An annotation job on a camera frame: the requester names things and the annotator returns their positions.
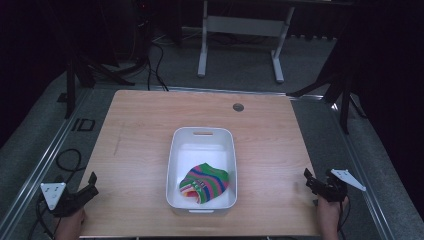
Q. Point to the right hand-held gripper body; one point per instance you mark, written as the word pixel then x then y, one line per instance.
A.
pixel 336 186

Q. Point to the white metal desk frame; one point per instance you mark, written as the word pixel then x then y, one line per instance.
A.
pixel 245 36

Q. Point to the white plastic bin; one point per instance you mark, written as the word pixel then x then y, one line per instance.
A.
pixel 202 170

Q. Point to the person's left hand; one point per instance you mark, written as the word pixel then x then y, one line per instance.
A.
pixel 70 226

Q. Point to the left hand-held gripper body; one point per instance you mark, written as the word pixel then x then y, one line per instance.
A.
pixel 58 200

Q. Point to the black metal stand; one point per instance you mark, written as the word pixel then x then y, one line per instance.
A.
pixel 336 86
pixel 86 71

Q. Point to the rainbow striped sock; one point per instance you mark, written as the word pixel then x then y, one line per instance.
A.
pixel 205 183

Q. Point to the person's right hand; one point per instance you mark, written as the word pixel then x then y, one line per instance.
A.
pixel 330 216

